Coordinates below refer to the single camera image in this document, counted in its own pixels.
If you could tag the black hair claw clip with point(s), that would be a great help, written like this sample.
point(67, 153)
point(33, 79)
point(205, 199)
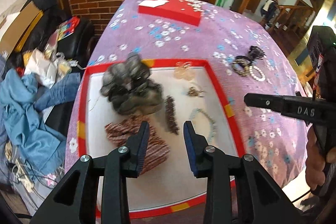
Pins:
point(256, 53)

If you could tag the black leather seat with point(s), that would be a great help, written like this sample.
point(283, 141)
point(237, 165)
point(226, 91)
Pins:
point(76, 43)

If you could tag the small gold brooch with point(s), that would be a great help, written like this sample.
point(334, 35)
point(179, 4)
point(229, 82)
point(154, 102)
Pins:
point(195, 92)

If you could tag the white power strip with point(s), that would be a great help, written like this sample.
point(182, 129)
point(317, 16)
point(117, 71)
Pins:
point(22, 174)

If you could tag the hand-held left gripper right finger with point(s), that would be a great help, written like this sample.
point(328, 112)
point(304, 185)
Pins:
point(190, 146)

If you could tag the brown cardboard box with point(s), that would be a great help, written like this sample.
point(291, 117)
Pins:
point(21, 24)

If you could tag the grey organza scrunchie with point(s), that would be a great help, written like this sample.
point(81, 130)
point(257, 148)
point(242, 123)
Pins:
point(131, 87)

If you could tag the red box tray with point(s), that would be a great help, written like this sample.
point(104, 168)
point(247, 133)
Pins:
point(183, 187)

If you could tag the red box lid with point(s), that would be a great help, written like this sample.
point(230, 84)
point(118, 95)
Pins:
point(170, 10)

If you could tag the wooden stair railing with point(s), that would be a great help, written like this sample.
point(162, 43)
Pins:
point(294, 16)

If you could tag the white plastic bag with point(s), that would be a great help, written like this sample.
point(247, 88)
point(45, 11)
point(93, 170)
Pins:
point(42, 66)

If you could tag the colourful packet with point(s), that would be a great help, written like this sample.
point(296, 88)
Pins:
point(67, 28)

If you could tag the blue denim clothing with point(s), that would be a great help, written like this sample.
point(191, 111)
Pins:
point(29, 119)

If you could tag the dark and white jacket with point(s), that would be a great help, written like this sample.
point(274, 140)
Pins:
point(269, 10)

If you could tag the purple floral tablecloth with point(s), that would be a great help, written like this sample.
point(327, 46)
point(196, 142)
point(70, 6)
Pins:
point(183, 40)

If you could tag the red plaid scrunchie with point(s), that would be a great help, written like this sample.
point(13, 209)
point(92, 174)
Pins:
point(123, 132)

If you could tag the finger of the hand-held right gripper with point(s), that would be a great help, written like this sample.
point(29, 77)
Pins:
point(262, 103)

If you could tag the person's right hand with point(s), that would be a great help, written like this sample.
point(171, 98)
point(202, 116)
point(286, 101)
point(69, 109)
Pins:
point(313, 161)

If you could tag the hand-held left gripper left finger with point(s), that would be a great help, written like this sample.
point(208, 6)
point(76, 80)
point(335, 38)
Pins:
point(143, 146)

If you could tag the dark beaded hair barrette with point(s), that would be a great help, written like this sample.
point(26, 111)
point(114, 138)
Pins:
point(171, 115)

